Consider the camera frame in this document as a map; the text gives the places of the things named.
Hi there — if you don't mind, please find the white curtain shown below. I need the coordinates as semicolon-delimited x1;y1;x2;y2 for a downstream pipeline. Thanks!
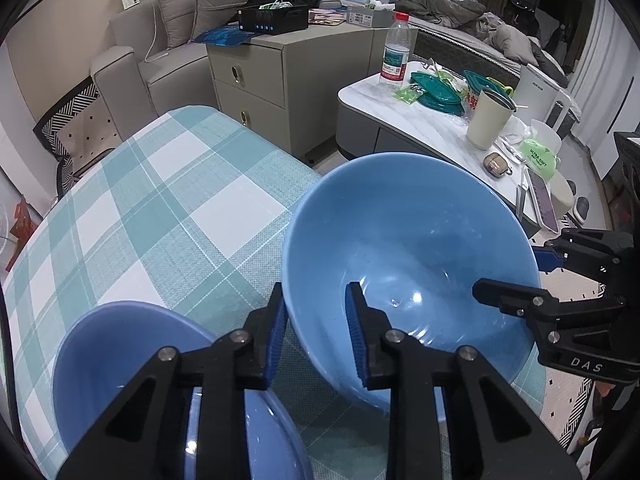
570;0;640;176

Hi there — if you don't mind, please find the black box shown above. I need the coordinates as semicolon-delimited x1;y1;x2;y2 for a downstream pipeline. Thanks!
237;4;309;36

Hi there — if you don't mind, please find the black white patterned chair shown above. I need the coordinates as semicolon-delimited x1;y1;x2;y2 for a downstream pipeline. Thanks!
32;80;123;196

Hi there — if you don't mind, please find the green wipes packet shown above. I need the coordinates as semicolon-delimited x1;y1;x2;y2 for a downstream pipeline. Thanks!
517;135;561;181

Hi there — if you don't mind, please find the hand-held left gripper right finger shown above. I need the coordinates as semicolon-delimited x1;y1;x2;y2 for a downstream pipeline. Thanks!
345;281;583;480

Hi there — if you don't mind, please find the flat phone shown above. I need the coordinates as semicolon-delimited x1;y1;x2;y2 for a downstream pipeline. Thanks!
525;170;560;233

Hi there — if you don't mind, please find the beige tumbler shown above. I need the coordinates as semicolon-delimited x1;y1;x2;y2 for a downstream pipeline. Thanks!
466;86;517;151

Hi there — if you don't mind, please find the ribbed blue bowl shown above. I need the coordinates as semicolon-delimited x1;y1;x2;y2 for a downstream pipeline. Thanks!
281;152;543;413

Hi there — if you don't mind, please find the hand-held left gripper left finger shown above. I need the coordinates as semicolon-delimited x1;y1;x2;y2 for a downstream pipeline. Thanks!
57;282;290;480

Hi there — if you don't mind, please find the large blue bowl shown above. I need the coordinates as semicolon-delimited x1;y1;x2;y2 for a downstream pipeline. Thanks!
51;301;313;480

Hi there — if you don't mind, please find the grey tissue box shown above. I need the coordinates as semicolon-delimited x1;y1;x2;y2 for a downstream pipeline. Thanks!
346;4;396;28

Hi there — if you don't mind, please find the white kettle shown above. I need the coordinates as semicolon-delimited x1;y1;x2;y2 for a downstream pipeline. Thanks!
512;64;573;133

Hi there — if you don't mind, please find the white oval coffee table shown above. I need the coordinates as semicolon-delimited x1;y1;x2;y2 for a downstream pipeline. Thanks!
336;62;576;238

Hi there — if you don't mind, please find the clear water bottle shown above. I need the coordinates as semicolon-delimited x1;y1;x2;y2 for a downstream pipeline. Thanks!
379;11;418;87

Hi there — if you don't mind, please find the beige nightstand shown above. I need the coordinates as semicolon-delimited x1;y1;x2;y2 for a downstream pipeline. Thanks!
206;25;418;161

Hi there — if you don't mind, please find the teal container lid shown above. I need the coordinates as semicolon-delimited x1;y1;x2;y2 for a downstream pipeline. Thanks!
410;71;468;116

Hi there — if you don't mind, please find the beige earbud case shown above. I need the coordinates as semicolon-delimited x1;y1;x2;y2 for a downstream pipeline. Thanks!
482;152;513;178

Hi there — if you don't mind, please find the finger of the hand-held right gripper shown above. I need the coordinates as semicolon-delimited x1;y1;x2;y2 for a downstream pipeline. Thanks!
532;227;636;281
472;277;626;343

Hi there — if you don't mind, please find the teal checkered tablecloth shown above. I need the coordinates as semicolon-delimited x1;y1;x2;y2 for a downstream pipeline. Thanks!
0;105;548;480

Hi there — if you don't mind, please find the grey sofa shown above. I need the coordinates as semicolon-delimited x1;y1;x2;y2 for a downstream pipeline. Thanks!
91;0;281;126

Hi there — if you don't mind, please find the small red cardboard box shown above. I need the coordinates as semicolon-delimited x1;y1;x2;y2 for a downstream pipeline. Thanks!
7;200;38;271

